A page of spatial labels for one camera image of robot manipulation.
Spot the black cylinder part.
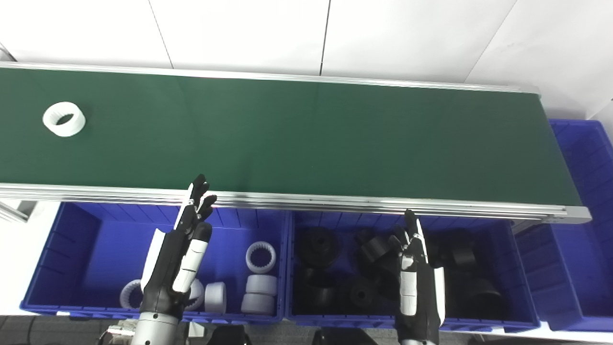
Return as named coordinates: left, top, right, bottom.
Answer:
left=299, top=227, right=342, bottom=269
left=300, top=268, right=337, bottom=313
left=342, top=275, right=380, bottom=308
left=441, top=230, right=480, bottom=272
left=464, top=278, right=507, bottom=320
left=354, top=230, right=402, bottom=270

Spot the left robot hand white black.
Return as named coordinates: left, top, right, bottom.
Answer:
left=139, top=173, right=218, bottom=322

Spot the blue bin with white parts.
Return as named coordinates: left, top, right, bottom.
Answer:
left=20, top=201, right=291, bottom=326

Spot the white cylinder part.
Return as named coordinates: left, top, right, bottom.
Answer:
left=240, top=293, right=275, bottom=316
left=245, top=274, right=279, bottom=297
left=204, top=282, right=227, bottom=314

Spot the white ring gear part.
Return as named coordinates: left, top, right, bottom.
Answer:
left=42, top=102, right=87, bottom=138
left=245, top=241, right=277, bottom=275
left=186, top=279, right=206, bottom=311
left=119, top=279, right=144, bottom=310

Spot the empty blue bin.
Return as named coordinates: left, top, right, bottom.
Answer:
left=514, top=119, right=613, bottom=333

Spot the green conveyor belt aluminium frame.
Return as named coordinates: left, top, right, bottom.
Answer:
left=0, top=61, right=592, bottom=225

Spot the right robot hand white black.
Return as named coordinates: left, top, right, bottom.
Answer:
left=392, top=209, right=446, bottom=344

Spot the blue bin with black parts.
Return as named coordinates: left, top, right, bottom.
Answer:
left=285, top=211, right=541, bottom=334

